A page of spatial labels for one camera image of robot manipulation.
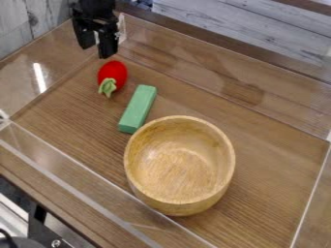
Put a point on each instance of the green rectangular block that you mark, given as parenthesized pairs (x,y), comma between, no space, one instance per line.
(136,111)

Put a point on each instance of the clear acrylic corner bracket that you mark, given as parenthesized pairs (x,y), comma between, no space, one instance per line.
(121,28)

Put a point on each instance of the clear acrylic front wall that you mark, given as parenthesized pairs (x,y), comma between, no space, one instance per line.
(111,218)

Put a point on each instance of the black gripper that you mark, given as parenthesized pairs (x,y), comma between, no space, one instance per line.
(92,15)

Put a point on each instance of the red plush strawberry toy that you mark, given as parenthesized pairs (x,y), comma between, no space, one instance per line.
(112,77)

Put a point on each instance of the black metal table leg bracket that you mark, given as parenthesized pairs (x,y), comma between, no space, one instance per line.
(39,232)

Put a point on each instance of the wooden bowl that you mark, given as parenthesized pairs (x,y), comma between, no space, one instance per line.
(179,163)

